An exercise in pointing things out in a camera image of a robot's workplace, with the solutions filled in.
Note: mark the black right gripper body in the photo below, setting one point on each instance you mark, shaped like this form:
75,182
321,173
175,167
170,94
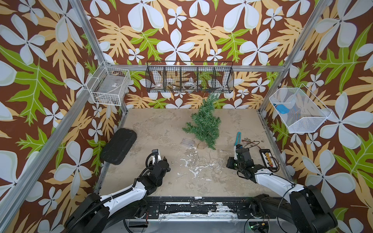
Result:
233,164

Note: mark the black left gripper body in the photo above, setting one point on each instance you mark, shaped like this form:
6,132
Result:
167,169

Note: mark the small green christmas tree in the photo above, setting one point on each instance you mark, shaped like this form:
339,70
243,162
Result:
205,125

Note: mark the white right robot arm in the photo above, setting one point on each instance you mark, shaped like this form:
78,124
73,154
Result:
303,206

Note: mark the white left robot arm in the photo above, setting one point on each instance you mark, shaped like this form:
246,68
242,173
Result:
93,214

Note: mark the teal utility knife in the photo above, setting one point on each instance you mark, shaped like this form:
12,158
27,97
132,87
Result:
238,138

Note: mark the black tray with parts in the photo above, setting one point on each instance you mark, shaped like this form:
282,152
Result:
270,162

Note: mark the clear plastic battery box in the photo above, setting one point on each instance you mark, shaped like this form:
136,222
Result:
189,143

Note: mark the black oval case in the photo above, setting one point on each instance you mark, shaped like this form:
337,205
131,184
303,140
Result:
118,147

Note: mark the blue object in basket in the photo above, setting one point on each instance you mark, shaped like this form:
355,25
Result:
282,109

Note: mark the small circuit board with leds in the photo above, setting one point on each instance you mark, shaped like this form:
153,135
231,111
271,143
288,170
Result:
257,227

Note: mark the white hexagonal mesh basket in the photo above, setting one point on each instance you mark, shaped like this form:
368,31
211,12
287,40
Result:
307,111

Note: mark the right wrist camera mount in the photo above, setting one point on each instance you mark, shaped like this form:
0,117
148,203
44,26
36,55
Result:
241,153

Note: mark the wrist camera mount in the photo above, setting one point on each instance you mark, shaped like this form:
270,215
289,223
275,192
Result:
155,156
241,153

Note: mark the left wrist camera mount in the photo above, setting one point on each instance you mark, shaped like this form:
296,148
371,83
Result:
155,156

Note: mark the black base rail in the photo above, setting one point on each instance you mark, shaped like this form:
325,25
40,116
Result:
153,207

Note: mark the black wire wall basket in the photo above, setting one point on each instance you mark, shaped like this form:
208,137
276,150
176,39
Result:
189,76

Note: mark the white square wire basket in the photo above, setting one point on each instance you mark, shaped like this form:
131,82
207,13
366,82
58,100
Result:
108,85

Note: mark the vertical aluminium frame post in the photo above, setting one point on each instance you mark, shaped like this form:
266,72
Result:
306,31

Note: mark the left aluminium frame post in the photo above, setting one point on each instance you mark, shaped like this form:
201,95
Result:
92,40

